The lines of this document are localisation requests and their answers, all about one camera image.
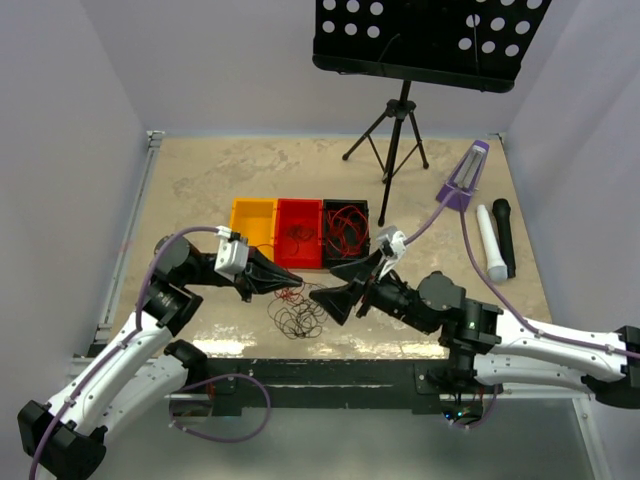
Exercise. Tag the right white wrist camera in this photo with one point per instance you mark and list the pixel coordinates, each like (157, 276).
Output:
(391, 243)

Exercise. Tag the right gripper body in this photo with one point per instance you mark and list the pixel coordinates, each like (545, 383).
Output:
(377, 277)

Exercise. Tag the white microphone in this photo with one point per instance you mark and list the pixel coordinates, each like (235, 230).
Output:
(496, 267)

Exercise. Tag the black plastic bin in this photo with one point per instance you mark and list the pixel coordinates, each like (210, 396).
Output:
(346, 235)

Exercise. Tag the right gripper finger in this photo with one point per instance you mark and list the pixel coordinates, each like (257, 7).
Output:
(363, 268)
(338, 302)

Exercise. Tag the orange plastic bin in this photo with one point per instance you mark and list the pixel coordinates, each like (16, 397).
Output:
(255, 219)

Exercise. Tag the black microphone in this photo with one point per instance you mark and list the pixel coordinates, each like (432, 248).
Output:
(501, 210)

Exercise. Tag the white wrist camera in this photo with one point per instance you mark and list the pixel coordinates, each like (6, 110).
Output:
(391, 243)
(233, 252)

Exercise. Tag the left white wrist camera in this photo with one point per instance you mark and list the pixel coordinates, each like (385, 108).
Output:
(233, 252)

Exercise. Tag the black music stand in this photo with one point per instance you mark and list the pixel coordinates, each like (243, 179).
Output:
(472, 45)

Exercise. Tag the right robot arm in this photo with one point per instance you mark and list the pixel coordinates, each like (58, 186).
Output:
(488, 345)

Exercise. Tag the small brown cable clump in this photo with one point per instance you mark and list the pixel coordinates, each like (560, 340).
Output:
(301, 244)

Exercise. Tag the red plastic bin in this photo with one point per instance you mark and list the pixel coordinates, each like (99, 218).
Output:
(292, 211)

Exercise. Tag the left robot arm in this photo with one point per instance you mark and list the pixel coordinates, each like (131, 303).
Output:
(67, 436)

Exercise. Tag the purple metronome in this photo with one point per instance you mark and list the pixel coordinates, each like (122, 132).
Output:
(456, 193)

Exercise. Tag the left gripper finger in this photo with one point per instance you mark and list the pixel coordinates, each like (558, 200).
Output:
(265, 268)
(263, 286)

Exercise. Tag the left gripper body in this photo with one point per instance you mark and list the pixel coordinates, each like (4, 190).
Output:
(242, 283)

